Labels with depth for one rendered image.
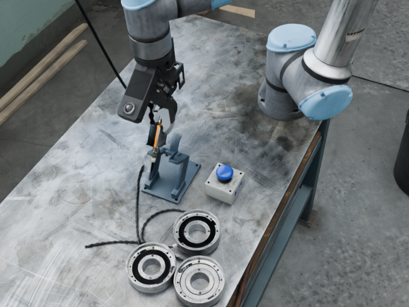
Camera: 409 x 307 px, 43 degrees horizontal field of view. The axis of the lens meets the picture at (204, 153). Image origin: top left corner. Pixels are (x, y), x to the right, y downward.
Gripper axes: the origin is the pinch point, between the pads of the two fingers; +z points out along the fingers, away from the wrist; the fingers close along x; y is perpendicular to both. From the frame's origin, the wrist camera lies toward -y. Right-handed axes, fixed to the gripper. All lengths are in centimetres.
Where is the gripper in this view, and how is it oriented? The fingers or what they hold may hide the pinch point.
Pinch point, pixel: (158, 129)
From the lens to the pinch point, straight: 110.1
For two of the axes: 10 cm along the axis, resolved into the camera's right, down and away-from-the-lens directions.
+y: 4.2, -7.1, 5.7
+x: -9.1, -3.0, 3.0
